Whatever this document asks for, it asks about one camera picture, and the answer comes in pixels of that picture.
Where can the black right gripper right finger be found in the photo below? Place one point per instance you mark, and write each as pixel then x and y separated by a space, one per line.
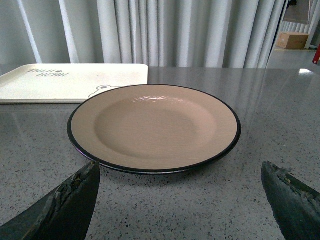
pixel 295 205

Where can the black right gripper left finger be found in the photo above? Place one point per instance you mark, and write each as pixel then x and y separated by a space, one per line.
pixel 63 214

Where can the beige plate with black rim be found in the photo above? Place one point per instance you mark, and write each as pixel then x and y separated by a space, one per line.
pixel 154 129

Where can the white bear tray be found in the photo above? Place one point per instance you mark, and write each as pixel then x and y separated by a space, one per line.
pixel 67 82

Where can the brown cardboard box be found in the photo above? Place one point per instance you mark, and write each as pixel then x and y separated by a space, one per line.
pixel 292 40

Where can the grey pleated curtain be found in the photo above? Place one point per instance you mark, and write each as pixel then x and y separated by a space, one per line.
pixel 158 33

